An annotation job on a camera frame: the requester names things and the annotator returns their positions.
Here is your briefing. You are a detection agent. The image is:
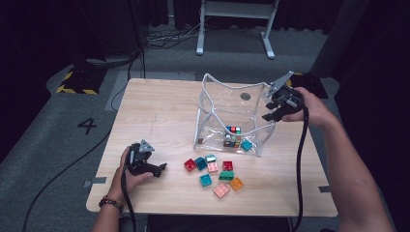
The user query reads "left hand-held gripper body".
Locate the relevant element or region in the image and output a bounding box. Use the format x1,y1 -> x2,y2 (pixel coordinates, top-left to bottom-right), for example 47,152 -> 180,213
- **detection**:
125,139 -> 156,177

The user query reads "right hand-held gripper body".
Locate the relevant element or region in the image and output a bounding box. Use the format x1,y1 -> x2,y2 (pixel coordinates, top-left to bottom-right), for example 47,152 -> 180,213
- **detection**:
266,71 -> 306,118

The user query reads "dark teal toy brick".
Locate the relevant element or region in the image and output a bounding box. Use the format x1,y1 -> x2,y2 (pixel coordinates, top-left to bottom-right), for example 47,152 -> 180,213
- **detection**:
193,157 -> 208,171

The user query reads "clear plastic bag white trim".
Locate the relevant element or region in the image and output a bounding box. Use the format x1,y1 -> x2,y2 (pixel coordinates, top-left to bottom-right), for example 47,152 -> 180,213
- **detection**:
192,72 -> 278,159

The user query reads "pink toy brick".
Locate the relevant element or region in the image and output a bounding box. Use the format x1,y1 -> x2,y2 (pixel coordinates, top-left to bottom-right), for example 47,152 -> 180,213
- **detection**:
213,183 -> 231,199

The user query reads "green toy brick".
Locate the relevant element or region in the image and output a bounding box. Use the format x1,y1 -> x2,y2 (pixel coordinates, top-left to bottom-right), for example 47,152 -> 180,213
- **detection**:
219,170 -> 235,182

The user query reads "orange toy brick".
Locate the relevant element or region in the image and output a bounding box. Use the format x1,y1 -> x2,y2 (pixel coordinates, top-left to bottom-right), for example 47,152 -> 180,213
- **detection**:
229,177 -> 245,191

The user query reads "person's right hand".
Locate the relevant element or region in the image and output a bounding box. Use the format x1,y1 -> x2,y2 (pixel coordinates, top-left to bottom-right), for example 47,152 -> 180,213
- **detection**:
281,87 -> 333,129

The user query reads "person's left hand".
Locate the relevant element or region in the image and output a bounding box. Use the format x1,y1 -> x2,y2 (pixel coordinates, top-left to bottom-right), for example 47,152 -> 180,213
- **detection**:
107,147 -> 155,202

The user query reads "black yellow striped base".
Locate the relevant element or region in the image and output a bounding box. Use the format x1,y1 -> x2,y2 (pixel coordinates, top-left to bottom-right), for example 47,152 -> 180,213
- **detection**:
56,64 -> 109,96
288,72 -> 329,100

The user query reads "multicoloured puzzle cube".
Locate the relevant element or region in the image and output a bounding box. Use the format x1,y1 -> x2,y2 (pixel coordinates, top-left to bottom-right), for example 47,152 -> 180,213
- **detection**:
222,125 -> 244,149

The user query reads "person's dark clothing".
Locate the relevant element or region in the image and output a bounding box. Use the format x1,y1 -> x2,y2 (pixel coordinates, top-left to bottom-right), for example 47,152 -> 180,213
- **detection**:
119,214 -> 294,232

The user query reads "grey column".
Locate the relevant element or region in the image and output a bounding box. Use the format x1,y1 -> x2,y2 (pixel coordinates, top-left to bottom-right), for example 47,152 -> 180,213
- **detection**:
308,0 -> 370,78

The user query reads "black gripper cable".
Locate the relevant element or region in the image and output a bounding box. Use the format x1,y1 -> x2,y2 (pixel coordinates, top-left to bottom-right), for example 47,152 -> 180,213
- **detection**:
120,168 -> 137,232
291,104 -> 310,232

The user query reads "beaded bracelet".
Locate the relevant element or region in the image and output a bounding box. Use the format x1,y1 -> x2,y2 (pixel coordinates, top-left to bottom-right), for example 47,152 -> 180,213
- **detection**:
98,195 -> 125,214

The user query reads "long black floor cable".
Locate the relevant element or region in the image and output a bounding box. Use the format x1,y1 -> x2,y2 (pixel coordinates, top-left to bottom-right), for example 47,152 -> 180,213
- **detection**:
21,47 -> 146,232

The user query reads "white metal desk frame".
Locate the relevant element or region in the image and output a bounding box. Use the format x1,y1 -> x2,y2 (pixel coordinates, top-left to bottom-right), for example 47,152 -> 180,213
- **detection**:
195,0 -> 280,60

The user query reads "bundle of floor cables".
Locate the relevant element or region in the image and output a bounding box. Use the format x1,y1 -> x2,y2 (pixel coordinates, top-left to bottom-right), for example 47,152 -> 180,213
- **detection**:
143,23 -> 202,50

